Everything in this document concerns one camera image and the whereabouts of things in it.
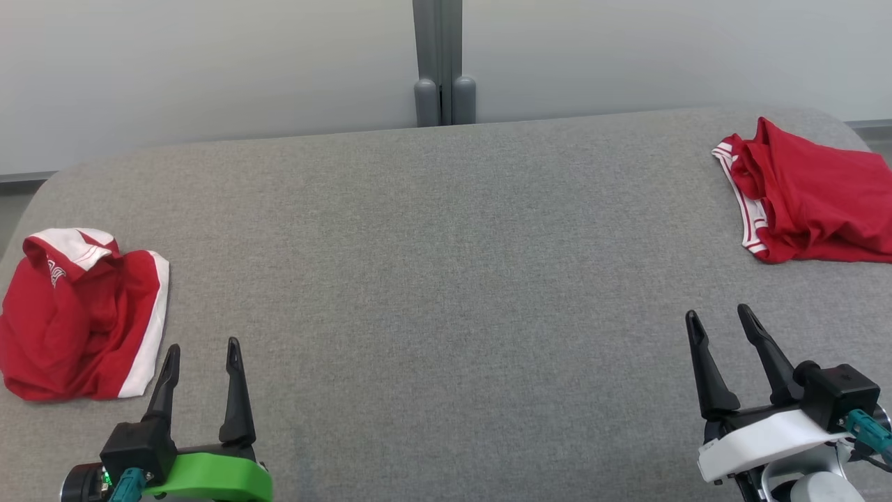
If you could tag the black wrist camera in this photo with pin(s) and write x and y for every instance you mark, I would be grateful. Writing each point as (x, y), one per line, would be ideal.
(840, 394)
(136, 446)

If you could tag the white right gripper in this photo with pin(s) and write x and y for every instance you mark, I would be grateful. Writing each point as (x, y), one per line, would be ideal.
(759, 443)

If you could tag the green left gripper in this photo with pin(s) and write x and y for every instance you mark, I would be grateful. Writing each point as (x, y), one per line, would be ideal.
(216, 477)

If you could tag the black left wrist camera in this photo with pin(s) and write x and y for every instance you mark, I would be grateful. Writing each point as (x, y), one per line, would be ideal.
(136, 446)

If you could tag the red basketball shorts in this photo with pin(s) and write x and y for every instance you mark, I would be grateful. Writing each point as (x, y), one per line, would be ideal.
(70, 328)

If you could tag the grey partition post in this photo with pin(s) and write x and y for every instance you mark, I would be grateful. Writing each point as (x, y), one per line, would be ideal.
(444, 56)

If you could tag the red basketball jersey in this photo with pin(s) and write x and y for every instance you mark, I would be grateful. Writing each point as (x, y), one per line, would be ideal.
(815, 202)

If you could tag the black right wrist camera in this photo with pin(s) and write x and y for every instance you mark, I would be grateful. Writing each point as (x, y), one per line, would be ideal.
(840, 394)

